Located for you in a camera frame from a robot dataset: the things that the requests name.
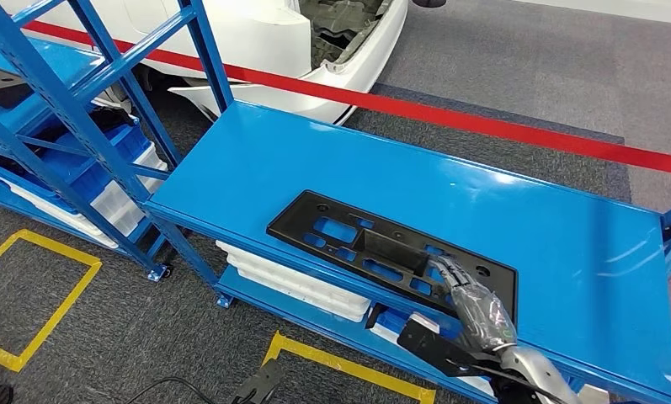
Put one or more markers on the white plastic bin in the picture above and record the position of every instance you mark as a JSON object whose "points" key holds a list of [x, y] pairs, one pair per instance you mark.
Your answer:
{"points": [[268, 265], [268, 282], [117, 209], [268, 274], [62, 220], [382, 333]]}

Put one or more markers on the black curved trim part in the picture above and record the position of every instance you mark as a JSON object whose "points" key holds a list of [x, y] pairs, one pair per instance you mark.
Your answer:
{"points": [[375, 315], [112, 120]]}

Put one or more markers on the white car body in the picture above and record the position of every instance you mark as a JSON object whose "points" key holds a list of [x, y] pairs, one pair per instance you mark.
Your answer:
{"points": [[229, 33]]}

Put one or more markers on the dark round stanchion base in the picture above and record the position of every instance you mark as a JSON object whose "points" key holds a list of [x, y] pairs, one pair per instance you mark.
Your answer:
{"points": [[429, 3]]}

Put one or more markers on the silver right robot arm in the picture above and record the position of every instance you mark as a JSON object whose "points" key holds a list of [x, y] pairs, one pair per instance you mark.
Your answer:
{"points": [[530, 368]]}

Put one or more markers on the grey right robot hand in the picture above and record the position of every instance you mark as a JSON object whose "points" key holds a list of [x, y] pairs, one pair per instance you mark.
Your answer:
{"points": [[485, 318]]}

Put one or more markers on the blue metal shelf rack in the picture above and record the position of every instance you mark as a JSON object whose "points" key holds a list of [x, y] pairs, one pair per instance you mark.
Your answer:
{"points": [[81, 64], [313, 162]]}

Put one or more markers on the red barrier belt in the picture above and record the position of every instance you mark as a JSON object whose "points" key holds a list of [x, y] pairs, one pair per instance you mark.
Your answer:
{"points": [[480, 127]]}

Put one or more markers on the dark grey bracket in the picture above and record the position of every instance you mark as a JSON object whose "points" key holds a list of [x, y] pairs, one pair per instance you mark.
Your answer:
{"points": [[260, 382]]}

